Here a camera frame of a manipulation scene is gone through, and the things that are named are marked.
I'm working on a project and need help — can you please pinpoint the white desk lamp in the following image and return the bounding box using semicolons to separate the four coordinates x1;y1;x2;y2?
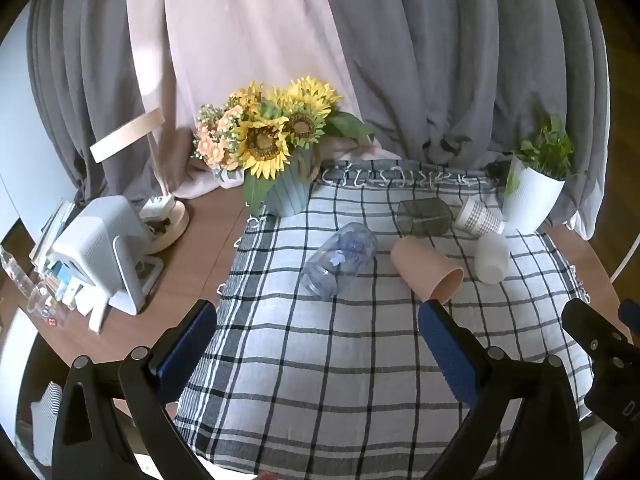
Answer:
89;85;191;255

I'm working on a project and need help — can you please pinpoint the white power adapter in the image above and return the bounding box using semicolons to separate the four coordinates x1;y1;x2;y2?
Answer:
138;193;176;221

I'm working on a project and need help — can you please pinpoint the stack of books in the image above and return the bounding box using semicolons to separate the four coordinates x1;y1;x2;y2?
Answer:
28;199;77;283

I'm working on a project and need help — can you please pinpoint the white desktop appliance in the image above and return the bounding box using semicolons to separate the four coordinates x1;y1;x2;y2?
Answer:
51;195;164;332

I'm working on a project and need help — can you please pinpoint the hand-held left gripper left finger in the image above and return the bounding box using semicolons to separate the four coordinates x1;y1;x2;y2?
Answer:
51;299;219;480

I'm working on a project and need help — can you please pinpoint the grey curtain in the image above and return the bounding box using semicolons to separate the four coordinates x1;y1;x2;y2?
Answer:
25;0;177;202
320;0;612;241

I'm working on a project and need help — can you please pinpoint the white cable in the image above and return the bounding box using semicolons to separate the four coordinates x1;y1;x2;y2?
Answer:
607;230;640;282

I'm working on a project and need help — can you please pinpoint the checked paper cup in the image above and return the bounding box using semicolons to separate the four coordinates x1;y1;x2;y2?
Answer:
454;196;506;237

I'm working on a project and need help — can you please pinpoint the pink curtain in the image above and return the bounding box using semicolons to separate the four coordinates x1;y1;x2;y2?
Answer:
125;0;397;202

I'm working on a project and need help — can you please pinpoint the clear plastic bottle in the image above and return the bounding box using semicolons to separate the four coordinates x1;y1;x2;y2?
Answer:
0;246;32;297

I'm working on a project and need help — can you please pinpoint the green plant in white pot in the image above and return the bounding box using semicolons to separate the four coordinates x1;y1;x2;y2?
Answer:
501;113;577;234

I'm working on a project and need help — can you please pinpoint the dark clear square cup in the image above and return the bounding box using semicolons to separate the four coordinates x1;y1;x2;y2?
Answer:
397;198;451;236

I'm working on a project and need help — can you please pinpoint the blue-grey ribbed vase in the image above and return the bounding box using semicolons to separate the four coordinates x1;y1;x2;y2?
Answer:
261;144;322;218

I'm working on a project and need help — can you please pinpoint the clear plastic container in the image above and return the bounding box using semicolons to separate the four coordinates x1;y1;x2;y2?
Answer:
27;281;67;330

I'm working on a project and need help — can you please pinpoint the white ribbed box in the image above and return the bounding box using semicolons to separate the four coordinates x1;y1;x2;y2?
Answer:
30;381;64;467

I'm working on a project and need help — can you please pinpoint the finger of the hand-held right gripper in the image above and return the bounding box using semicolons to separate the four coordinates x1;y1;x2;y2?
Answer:
561;298;632;361
618;299;640;334

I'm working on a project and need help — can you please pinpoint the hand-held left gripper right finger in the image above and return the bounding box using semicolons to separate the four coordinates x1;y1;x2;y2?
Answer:
417;300;585;480

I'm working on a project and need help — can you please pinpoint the black white checked cloth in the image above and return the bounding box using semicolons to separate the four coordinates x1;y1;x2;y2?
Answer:
172;160;597;477

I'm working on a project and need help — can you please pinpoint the sunflower bouquet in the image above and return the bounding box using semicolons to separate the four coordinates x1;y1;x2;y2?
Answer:
192;76;376;217

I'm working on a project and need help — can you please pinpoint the pink cup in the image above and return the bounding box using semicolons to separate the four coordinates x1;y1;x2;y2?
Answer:
390;235;466;306

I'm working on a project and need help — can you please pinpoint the white cup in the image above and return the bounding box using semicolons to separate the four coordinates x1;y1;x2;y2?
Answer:
473;234;511;285

